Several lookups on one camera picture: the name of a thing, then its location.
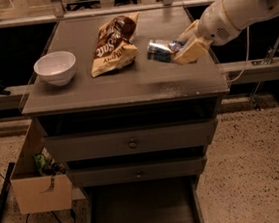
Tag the cardboard box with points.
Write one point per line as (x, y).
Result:
(36, 193)

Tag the grey upper drawer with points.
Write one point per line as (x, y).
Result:
(85, 146)

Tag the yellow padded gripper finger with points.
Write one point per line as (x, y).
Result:
(195, 48)
(189, 32)

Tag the brown yellow snack bag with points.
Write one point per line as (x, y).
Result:
(115, 48)

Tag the blue silver redbull can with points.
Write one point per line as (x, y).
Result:
(163, 50)

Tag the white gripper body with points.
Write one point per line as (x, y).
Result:
(214, 23)

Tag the open grey bottom drawer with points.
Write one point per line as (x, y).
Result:
(171, 200)

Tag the grey middle drawer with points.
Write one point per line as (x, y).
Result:
(137, 172)

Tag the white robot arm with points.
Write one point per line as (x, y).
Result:
(244, 13)

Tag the white bowl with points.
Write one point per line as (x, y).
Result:
(56, 68)

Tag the grey drawer cabinet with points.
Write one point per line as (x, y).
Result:
(146, 94)

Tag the green packet in box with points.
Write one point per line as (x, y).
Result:
(41, 163)

